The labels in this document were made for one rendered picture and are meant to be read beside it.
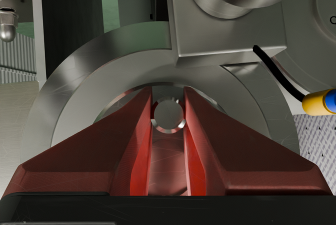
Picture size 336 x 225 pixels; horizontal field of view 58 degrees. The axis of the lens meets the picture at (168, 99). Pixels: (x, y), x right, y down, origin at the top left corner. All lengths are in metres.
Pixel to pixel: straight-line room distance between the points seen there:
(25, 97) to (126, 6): 0.22
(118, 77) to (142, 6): 0.38
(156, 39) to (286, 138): 0.09
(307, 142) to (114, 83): 0.29
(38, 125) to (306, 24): 0.16
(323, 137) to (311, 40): 0.19
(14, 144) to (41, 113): 0.37
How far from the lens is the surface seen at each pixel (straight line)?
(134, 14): 0.53
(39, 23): 0.19
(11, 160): 0.54
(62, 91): 0.17
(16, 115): 0.54
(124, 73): 0.16
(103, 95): 0.16
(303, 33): 0.20
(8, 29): 0.55
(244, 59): 0.16
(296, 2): 0.20
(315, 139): 0.38
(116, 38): 0.17
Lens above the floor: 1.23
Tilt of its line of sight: 5 degrees down
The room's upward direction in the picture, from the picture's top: 174 degrees clockwise
